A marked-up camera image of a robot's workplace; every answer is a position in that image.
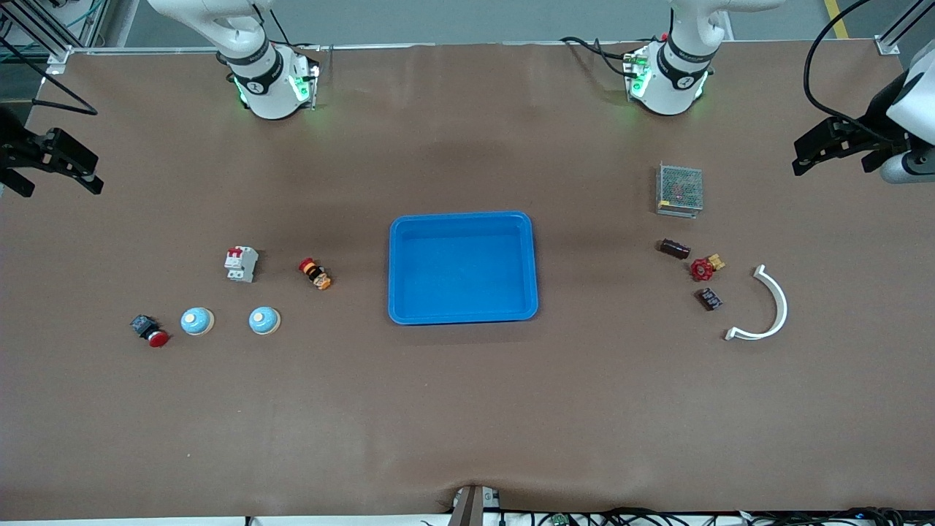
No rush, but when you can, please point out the scratched blue call bell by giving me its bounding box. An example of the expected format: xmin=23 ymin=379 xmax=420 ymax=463
xmin=180 ymin=305 xmax=215 ymax=337

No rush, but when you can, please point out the blue plastic tray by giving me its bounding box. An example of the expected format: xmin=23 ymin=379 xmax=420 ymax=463
xmin=387 ymin=211 xmax=540 ymax=325

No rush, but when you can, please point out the metal mesh power supply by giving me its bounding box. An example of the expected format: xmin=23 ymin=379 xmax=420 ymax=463
xmin=655 ymin=162 xmax=704 ymax=218

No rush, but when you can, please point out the white curved pipe clamp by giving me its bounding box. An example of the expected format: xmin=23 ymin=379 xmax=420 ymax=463
xmin=724 ymin=264 xmax=789 ymax=342

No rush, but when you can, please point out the brass valve red handwheel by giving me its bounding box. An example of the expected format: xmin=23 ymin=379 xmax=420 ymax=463
xmin=690 ymin=253 xmax=727 ymax=283

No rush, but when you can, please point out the red mushroom push button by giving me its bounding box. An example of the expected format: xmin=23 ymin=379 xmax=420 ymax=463
xmin=130 ymin=314 xmax=171 ymax=348

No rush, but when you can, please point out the white circuit breaker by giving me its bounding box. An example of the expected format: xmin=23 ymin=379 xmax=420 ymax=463
xmin=224 ymin=245 xmax=259 ymax=283

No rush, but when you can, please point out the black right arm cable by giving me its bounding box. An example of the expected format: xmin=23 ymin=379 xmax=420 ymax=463
xmin=0 ymin=35 xmax=99 ymax=117

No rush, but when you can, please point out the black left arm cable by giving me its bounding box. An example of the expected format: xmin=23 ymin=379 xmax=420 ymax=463
xmin=803 ymin=0 xmax=915 ymax=144

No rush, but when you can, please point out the aluminium frame profile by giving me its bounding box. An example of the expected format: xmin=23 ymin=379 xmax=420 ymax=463
xmin=873 ymin=0 xmax=935 ymax=56
xmin=0 ymin=0 xmax=110 ymax=75

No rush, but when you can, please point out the black cable at arm base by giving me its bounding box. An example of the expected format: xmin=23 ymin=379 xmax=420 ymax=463
xmin=560 ymin=35 xmax=638 ymax=78

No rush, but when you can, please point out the metal table edge bracket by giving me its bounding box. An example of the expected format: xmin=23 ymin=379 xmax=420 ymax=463
xmin=447 ymin=484 xmax=502 ymax=526

